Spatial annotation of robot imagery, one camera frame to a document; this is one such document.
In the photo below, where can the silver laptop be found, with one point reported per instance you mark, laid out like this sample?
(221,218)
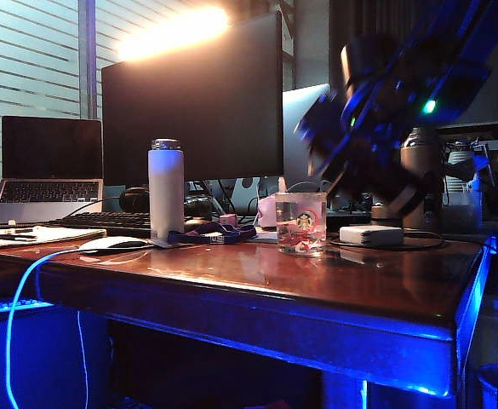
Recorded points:
(53,149)

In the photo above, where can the printed glass cup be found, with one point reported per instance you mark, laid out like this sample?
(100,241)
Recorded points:
(301,221)

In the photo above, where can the dark pen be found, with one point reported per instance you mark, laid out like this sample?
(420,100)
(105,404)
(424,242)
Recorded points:
(14,235)

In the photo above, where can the black computer keyboard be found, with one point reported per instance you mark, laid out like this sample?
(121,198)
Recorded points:
(104,221)

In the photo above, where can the brown metal tumbler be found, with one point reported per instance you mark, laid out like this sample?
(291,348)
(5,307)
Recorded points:
(423,157)

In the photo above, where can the small pink box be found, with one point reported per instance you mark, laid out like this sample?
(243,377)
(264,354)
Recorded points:
(228,220)

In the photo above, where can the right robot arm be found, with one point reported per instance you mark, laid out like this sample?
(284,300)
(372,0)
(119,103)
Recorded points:
(444,85)

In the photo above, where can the white window blind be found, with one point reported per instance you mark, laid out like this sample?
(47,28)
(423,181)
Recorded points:
(36,64)

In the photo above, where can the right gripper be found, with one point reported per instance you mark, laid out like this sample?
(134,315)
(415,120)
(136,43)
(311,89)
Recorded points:
(342,128)

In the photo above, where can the white power adapter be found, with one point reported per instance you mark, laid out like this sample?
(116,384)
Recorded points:
(372,235)

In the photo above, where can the translucent plastic container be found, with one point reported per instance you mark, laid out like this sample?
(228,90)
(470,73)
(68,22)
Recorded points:
(461,213)

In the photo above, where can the large black monitor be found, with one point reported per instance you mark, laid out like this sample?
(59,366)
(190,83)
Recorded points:
(180,128)

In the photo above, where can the white thermos bottle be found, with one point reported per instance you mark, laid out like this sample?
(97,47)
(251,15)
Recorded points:
(166,191)

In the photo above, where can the white paper notepad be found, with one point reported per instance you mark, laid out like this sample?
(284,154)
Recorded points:
(61,236)

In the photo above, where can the silver monitor back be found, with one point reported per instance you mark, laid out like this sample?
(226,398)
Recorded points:
(304,128)

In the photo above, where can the black headphones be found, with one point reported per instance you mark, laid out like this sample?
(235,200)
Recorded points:
(133,200)

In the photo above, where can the white computer mouse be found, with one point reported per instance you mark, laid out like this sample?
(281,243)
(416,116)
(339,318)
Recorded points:
(112,243)

